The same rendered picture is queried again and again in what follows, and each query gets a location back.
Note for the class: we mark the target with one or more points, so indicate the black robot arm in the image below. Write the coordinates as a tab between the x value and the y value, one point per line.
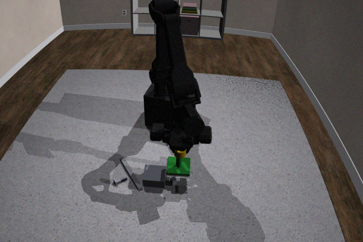
170	63

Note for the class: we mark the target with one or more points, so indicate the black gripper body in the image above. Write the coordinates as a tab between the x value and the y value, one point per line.
158	133

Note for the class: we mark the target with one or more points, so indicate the gold round nut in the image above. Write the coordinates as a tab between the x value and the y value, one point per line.
180	154

